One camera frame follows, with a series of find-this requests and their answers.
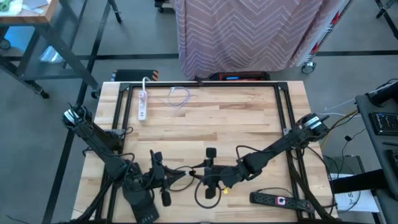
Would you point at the black box with hazard stripes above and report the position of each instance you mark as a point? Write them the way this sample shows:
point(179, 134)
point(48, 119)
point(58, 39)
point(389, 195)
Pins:
point(133, 75)

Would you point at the plain black keyboard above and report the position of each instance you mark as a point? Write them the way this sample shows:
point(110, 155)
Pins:
point(393, 161)

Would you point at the black curved device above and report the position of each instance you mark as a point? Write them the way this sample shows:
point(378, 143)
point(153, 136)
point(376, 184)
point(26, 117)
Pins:
point(384, 93)

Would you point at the grey metal bracket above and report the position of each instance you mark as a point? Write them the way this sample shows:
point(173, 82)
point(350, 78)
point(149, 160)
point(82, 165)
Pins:
point(286, 132)

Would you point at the slim black power strip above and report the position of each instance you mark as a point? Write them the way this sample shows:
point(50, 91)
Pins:
point(295, 203)

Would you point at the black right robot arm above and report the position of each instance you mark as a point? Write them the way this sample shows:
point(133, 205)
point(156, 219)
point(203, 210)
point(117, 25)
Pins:
point(280, 143)

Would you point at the pink chevron blanket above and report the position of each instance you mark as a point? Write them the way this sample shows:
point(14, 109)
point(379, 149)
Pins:
point(242, 34)

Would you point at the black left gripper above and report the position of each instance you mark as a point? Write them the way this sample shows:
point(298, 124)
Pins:
point(157, 177)

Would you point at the grey desk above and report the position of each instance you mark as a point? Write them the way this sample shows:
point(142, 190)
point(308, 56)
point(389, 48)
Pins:
point(373, 149)

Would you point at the green object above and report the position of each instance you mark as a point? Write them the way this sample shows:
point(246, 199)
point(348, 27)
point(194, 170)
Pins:
point(4, 4)

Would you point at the grey paper sheet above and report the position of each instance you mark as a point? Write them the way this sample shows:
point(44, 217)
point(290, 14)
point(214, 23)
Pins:
point(34, 3)

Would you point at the wooden workbench with grey legs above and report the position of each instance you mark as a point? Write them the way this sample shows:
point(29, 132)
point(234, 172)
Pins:
point(28, 17)

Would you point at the black keyboard with lit keys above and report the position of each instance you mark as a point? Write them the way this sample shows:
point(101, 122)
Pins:
point(384, 123)

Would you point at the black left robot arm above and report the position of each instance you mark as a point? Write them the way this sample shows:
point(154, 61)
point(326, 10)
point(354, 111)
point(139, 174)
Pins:
point(93, 137)

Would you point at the black bar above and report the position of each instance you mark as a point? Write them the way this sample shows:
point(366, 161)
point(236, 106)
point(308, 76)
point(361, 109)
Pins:
point(357, 183)

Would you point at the black wheeled base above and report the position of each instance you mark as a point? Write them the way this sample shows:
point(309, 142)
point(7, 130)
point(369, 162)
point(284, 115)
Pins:
point(161, 4)

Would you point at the white power strip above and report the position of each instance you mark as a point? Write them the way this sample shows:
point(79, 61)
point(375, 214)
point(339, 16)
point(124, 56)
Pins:
point(142, 105)

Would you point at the black stand leg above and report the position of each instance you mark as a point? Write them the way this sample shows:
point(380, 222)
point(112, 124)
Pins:
point(385, 15)
point(114, 12)

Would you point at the white paper sheet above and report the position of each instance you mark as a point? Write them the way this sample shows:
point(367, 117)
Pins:
point(351, 202)

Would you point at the black aluminium table frame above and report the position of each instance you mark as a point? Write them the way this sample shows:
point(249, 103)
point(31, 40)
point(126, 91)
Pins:
point(199, 84)

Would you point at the red and black case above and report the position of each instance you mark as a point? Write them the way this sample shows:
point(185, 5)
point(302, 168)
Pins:
point(242, 76)

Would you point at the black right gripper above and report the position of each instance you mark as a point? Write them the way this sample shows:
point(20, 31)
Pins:
point(217, 175)

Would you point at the wide black power strip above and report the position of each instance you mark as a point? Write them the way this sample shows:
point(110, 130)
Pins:
point(141, 205)

